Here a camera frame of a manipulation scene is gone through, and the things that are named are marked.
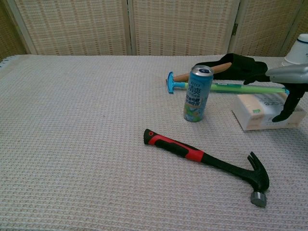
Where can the brass screen hinge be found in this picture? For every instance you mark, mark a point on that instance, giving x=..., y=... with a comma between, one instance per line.
x=235, y=29

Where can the blue drink can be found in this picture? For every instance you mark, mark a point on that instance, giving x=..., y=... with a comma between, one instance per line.
x=196, y=96

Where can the woven folding screen panel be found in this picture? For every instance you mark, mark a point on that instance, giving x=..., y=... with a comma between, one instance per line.
x=262, y=26
x=72, y=26
x=9, y=36
x=183, y=26
x=303, y=21

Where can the stack of white paper cups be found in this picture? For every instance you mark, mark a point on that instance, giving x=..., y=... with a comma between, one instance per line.
x=297, y=54

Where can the black slipper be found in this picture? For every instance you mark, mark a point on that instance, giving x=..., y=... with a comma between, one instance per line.
x=238, y=66

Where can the wooden stick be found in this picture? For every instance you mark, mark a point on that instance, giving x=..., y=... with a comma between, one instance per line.
x=216, y=68

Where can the beige waffle weave tablecloth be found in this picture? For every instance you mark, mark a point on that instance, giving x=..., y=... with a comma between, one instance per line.
x=84, y=144

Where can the white tissue pack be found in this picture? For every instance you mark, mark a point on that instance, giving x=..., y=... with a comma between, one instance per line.
x=255, y=113

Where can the red black claw hammer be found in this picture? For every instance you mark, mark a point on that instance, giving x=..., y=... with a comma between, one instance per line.
x=211, y=162

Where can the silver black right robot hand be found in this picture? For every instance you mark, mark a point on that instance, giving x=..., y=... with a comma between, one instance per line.
x=288, y=73

